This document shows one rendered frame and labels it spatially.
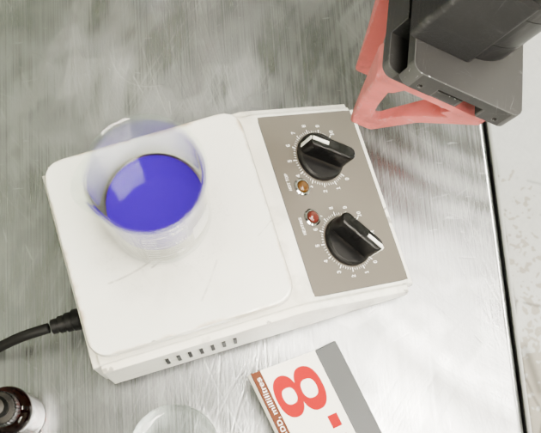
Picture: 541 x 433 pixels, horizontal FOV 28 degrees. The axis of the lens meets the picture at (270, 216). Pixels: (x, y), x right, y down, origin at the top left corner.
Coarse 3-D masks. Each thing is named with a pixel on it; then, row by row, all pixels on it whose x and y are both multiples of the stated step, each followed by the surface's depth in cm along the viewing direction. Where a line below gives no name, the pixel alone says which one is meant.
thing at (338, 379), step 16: (320, 352) 68; (336, 352) 68; (272, 368) 65; (320, 368) 68; (336, 368) 68; (336, 384) 68; (352, 384) 68; (336, 400) 67; (352, 400) 67; (352, 416) 67; (368, 416) 67; (352, 432) 67; (368, 432) 67
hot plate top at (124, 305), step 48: (240, 144) 63; (48, 192) 62; (240, 192) 62; (96, 240) 62; (240, 240) 62; (96, 288) 61; (144, 288) 61; (192, 288) 61; (240, 288) 61; (288, 288) 61; (96, 336) 60; (144, 336) 60
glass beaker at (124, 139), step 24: (120, 120) 55; (144, 120) 55; (168, 120) 55; (96, 144) 55; (120, 144) 57; (144, 144) 59; (168, 144) 58; (192, 144) 55; (96, 168) 56; (72, 192) 54; (96, 192) 57; (96, 216) 54; (192, 216) 55; (120, 240) 57; (144, 240) 55; (168, 240) 56; (192, 240) 59; (168, 264) 61
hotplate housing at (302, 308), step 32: (256, 128) 65; (256, 160) 65; (288, 224) 64; (288, 256) 63; (384, 288) 66; (64, 320) 66; (256, 320) 63; (288, 320) 64; (320, 320) 68; (128, 352) 62; (160, 352) 62; (192, 352) 64
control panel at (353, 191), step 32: (288, 128) 67; (320, 128) 68; (352, 128) 69; (288, 160) 66; (352, 160) 68; (288, 192) 65; (320, 192) 66; (352, 192) 67; (320, 224) 65; (384, 224) 68; (320, 256) 64; (384, 256) 67; (320, 288) 63; (352, 288) 64
